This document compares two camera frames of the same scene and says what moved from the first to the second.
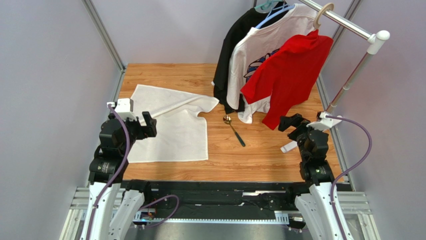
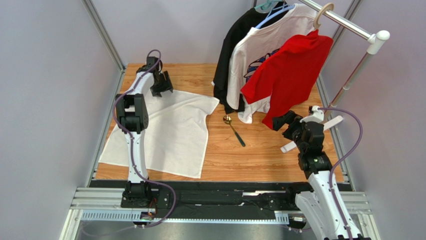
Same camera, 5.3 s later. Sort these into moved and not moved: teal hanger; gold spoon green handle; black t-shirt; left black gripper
Moved: left black gripper
Not moved: black t-shirt; gold spoon green handle; teal hanger
